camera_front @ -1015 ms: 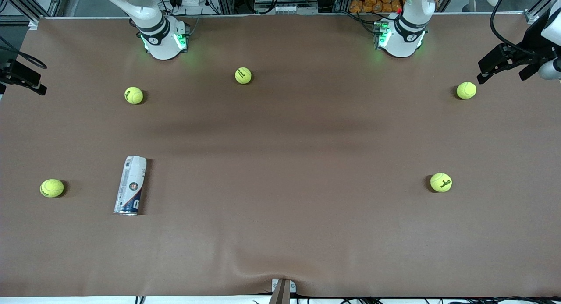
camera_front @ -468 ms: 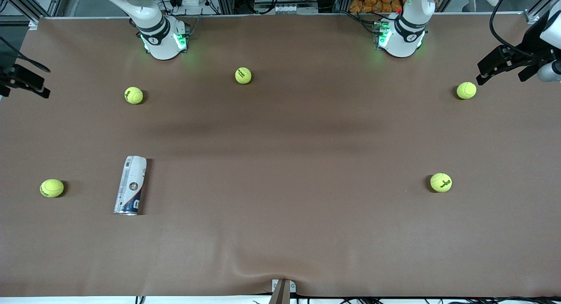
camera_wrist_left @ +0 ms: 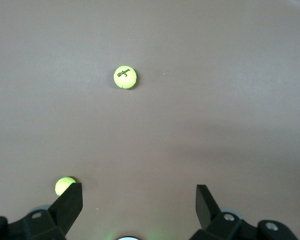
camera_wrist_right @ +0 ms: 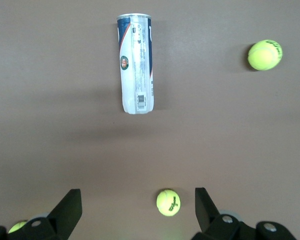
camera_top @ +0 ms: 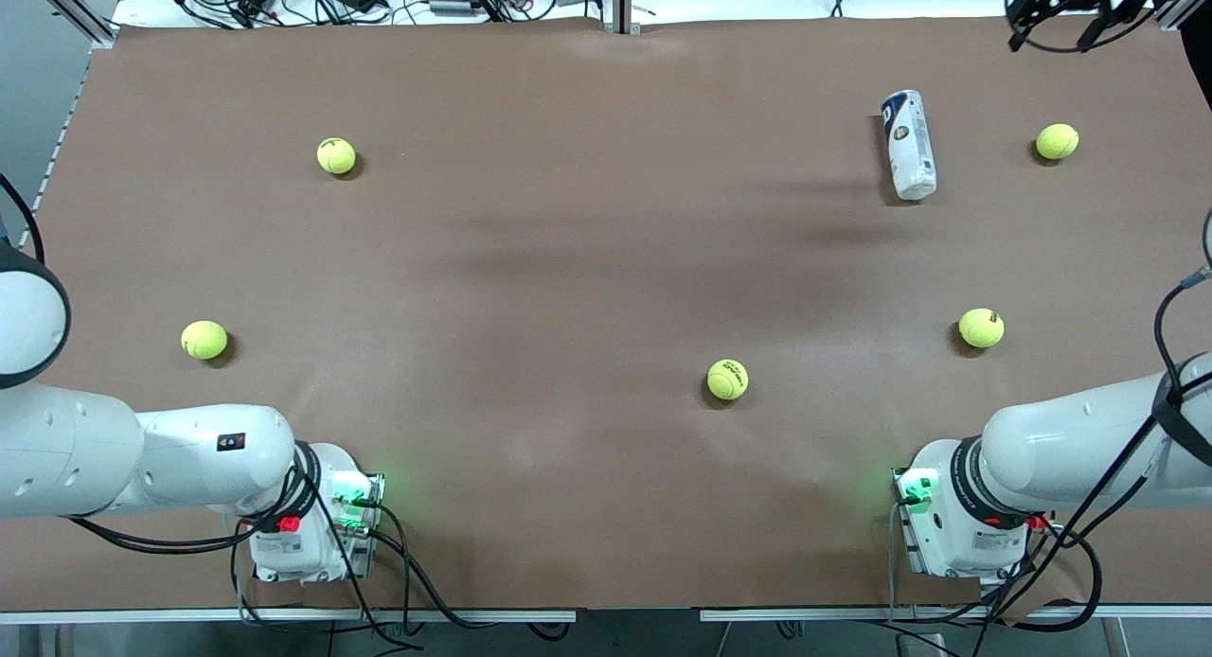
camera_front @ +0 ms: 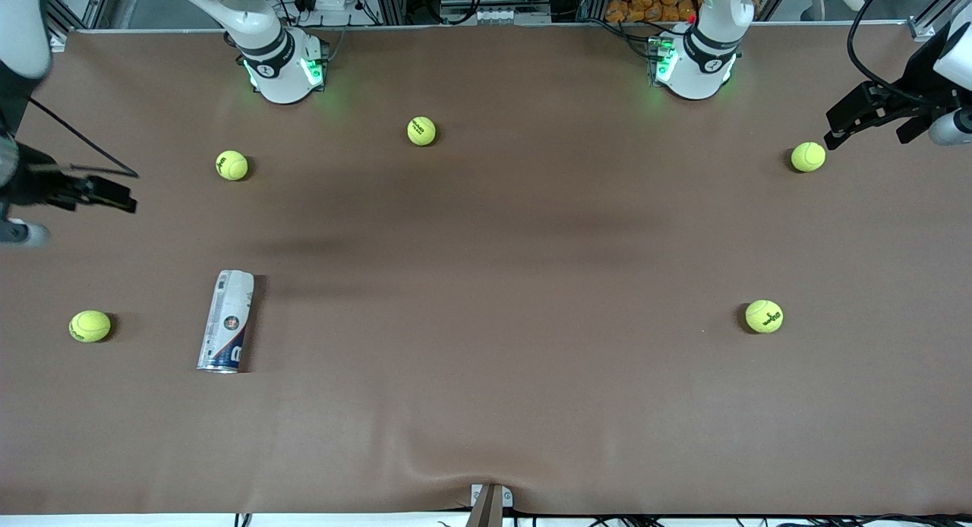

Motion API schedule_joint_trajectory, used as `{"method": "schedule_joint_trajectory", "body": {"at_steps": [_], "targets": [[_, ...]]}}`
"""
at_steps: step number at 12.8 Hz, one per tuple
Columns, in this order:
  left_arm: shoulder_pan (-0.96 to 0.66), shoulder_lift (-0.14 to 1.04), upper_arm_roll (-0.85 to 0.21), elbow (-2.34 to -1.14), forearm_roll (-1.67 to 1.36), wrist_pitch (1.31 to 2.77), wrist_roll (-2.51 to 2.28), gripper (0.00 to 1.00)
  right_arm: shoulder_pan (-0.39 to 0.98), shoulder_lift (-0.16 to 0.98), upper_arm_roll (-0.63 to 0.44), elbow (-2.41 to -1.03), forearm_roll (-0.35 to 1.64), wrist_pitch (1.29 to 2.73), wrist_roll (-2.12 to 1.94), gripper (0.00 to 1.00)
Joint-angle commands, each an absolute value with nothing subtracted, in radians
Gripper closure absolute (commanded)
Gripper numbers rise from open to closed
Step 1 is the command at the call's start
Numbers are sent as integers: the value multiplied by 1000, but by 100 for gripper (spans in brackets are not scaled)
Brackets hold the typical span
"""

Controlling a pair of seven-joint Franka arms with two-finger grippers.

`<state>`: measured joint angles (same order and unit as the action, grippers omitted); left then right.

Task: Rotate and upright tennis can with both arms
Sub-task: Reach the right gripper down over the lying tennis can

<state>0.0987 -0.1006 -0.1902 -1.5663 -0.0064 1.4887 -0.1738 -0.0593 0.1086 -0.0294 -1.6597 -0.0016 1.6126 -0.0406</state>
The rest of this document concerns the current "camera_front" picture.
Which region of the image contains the white blue tennis ball can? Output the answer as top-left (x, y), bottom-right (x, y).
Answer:
top-left (197, 269), bottom-right (255, 374)

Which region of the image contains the white multi-port device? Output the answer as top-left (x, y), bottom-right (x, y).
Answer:
top-left (440, 6), bottom-right (552, 27)

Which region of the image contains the brown table mat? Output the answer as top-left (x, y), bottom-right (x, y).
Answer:
top-left (0, 22), bottom-right (972, 517)

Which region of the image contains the metal table clamp bracket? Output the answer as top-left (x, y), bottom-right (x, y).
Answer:
top-left (470, 483), bottom-right (514, 527)

